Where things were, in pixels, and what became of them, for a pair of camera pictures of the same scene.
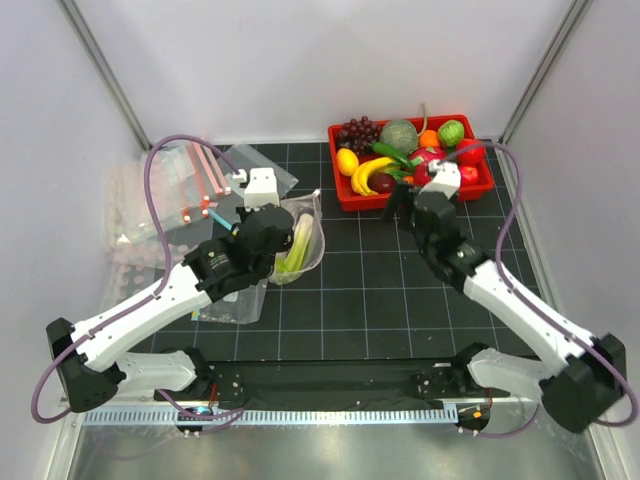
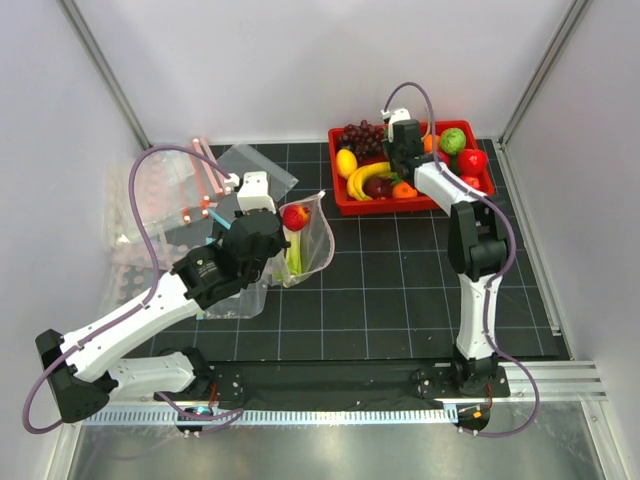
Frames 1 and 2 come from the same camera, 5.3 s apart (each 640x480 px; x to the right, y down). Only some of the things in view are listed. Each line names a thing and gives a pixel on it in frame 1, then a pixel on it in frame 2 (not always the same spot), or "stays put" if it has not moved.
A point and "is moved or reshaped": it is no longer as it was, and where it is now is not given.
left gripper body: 266,270 stays put
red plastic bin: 368,158 stays put
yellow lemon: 347,161 stays put
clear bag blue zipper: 243,158 stays put
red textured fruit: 421,176 is moved or reshaped
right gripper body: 419,234 to 393,153
